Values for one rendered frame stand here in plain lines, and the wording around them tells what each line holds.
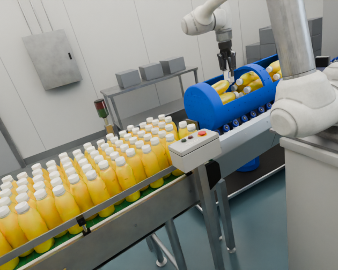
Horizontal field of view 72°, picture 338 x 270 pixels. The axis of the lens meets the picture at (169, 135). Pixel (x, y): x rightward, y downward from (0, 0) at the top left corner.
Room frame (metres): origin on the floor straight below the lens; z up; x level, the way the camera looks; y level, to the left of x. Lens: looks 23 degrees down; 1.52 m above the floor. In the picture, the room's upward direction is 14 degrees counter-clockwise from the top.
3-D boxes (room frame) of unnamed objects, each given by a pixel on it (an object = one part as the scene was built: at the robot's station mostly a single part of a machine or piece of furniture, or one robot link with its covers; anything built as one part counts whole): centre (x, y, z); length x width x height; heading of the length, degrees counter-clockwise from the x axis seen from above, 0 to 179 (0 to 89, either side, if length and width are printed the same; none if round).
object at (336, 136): (0.80, -0.69, 1.05); 0.22 x 0.18 x 0.06; 104
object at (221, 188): (1.20, -0.24, 0.31); 0.06 x 0.06 x 0.63; 26
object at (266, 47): (4.61, -2.57, 0.59); 1.20 x 0.80 x 1.19; 21
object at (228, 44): (1.37, -0.43, 1.37); 0.08 x 0.07 x 0.09; 26
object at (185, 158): (0.88, -0.09, 1.05); 0.20 x 0.10 x 0.10; 116
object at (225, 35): (1.37, -0.43, 1.44); 0.09 x 0.09 x 0.06
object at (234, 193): (2.00, -0.73, 0.08); 1.50 x 0.52 x 0.15; 111
